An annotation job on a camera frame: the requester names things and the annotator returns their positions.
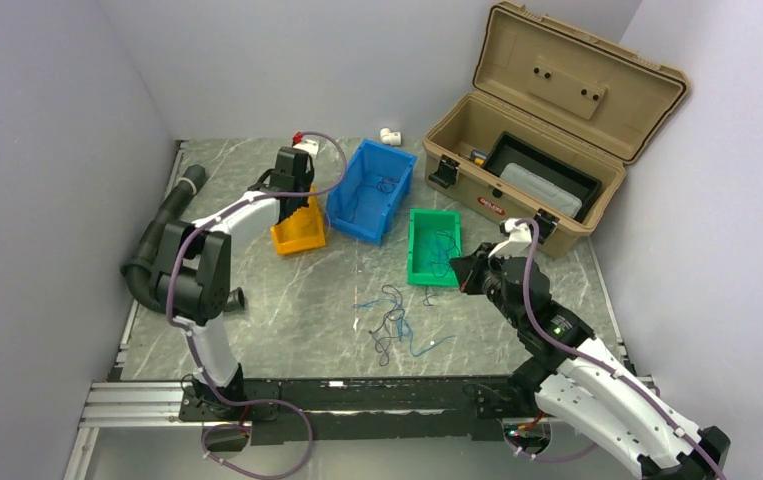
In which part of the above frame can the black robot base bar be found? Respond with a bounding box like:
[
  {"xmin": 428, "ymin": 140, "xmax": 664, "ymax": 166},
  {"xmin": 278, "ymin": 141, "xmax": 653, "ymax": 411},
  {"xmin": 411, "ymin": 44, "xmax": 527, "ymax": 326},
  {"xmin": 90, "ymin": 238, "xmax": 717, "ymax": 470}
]
[{"xmin": 178, "ymin": 374, "xmax": 556, "ymax": 452}]

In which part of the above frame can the blue plastic bin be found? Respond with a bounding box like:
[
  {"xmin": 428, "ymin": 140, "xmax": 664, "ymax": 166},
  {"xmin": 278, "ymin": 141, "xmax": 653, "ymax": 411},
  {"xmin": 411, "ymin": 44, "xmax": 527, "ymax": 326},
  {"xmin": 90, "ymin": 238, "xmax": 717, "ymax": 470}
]
[{"xmin": 326, "ymin": 139, "xmax": 417, "ymax": 245}]

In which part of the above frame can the green plastic bin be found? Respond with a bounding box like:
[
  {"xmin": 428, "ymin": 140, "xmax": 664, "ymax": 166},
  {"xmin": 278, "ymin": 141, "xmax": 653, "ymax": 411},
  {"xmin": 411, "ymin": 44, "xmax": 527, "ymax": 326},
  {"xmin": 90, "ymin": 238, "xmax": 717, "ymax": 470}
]
[{"xmin": 406, "ymin": 208, "xmax": 462, "ymax": 288}]

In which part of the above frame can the grey plastic case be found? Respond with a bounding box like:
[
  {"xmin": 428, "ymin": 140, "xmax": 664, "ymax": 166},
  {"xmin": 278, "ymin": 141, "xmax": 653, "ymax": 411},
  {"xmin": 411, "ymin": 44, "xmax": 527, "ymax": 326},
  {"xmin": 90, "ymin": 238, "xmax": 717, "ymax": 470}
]
[{"xmin": 499, "ymin": 164, "xmax": 582, "ymax": 217}]

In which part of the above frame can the white pipe elbow fitting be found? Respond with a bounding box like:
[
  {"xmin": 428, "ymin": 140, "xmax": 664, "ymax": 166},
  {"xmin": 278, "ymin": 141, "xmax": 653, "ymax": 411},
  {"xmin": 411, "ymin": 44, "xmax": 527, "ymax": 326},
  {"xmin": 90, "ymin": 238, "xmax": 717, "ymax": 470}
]
[{"xmin": 379, "ymin": 127, "xmax": 402, "ymax": 147}]

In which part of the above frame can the tan tool box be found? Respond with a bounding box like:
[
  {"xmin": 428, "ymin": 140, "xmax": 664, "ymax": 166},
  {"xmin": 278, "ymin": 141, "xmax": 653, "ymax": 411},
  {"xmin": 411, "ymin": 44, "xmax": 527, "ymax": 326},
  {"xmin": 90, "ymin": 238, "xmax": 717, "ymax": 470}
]
[{"xmin": 423, "ymin": 1, "xmax": 690, "ymax": 258}]

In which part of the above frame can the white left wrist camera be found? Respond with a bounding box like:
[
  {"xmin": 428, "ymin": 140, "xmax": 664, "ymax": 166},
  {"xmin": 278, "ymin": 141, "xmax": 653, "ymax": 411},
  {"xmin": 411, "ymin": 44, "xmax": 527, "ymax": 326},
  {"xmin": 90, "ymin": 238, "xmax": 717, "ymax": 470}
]
[{"xmin": 292, "ymin": 132, "xmax": 319, "ymax": 159}]

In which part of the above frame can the orange plastic bin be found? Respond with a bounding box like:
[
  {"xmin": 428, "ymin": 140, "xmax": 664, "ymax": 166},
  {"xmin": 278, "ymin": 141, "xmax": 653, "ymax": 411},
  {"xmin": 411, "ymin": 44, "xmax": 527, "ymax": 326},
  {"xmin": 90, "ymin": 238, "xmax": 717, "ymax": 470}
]
[{"xmin": 270, "ymin": 196, "xmax": 327, "ymax": 256}]

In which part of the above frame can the black tool box tray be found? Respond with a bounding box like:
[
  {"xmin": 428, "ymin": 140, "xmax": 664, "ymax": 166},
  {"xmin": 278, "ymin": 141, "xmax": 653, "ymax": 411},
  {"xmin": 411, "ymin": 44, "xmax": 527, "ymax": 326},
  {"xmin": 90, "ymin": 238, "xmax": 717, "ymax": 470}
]
[{"xmin": 483, "ymin": 131, "xmax": 602, "ymax": 222}]

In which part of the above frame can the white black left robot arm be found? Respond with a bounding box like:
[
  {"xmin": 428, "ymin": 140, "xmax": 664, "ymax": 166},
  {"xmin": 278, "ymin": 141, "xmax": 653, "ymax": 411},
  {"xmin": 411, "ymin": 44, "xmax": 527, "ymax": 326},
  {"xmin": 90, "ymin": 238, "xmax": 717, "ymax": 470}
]
[{"xmin": 151, "ymin": 140, "xmax": 318, "ymax": 420}]

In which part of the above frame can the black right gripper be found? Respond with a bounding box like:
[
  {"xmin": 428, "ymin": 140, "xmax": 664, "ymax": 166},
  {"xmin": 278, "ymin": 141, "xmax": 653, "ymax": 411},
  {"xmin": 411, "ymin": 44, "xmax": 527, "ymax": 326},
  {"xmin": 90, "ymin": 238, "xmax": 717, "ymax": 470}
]
[{"xmin": 450, "ymin": 242, "xmax": 525, "ymax": 329}]

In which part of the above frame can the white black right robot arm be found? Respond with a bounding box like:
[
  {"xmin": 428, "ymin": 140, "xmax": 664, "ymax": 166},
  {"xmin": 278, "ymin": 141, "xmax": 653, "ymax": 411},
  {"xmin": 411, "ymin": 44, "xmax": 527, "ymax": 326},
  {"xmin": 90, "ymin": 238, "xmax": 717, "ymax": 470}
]
[{"xmin": 450, "ymin": 243, "xmax": 731, "ymax": 479}]

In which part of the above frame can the black corrugated hose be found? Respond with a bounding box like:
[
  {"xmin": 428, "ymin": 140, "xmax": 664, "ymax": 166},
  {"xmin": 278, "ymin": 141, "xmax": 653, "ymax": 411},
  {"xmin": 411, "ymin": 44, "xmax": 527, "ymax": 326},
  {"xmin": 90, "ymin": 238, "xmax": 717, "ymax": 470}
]
[{"xmin": 119, "ymin": 164, "xmax": 247, "ymax": 315}]

